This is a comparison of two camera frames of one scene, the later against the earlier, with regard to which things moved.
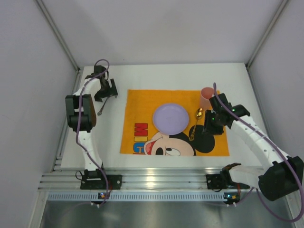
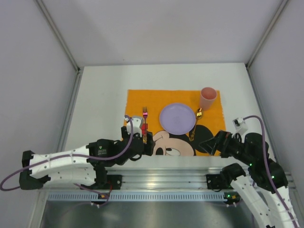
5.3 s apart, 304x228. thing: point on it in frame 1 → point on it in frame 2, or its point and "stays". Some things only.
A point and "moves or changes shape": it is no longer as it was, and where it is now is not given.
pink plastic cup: x=206 y=93 stays
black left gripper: x=106 y=92 → x=147 y=146
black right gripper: x=212 y=124 → x=221 y=143
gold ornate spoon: x=199 y=114 stays
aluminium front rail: x=67 y=178 stays
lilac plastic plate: x=170 y=119 moves or changes shape
